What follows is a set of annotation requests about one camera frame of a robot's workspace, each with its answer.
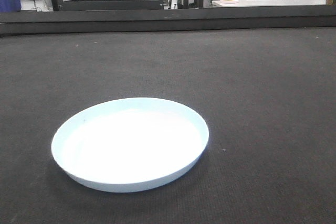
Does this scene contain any light blue round tray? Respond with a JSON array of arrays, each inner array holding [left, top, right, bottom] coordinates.
[[51, 98, 209, 193]]

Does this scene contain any white work table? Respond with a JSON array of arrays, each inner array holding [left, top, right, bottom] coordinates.
[[203, 0, 326, 7]]

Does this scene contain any black table edge rail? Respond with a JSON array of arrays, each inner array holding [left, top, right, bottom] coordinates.
[[1, 5, 335, 37]]

